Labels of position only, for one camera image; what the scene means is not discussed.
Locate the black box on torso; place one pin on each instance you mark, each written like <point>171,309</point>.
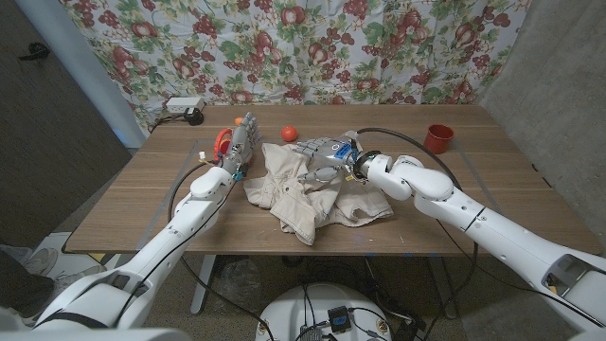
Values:
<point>339,318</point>

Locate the pale round pillar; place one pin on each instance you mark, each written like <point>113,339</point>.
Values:
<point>85,71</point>

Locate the orange-red ball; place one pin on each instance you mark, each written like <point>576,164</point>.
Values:
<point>289,133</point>

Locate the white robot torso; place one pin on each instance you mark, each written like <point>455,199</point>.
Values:
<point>289,308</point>

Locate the person in dark trousers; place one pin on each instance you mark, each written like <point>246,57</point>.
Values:
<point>23,289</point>

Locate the beige button jacket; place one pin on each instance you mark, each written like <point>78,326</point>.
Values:
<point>293,203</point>

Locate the white table leg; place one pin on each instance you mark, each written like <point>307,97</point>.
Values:
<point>203,284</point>

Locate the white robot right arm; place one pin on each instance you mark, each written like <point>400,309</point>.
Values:
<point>497,232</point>

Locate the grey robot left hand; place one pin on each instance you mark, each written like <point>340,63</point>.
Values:
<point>241,147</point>

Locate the red cup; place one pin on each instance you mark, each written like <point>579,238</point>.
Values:
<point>438,139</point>

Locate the black wall hook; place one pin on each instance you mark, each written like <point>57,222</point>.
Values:
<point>34,49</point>

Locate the black plug adapter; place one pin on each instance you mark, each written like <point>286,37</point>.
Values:
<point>194,116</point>

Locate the white power strip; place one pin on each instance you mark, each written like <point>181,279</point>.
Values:
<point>184,104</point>

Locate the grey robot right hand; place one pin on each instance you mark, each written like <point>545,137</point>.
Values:
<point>331,154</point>

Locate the grey table leg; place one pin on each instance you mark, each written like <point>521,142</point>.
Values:
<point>442,289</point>

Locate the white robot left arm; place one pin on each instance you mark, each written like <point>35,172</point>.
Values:
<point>165,246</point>

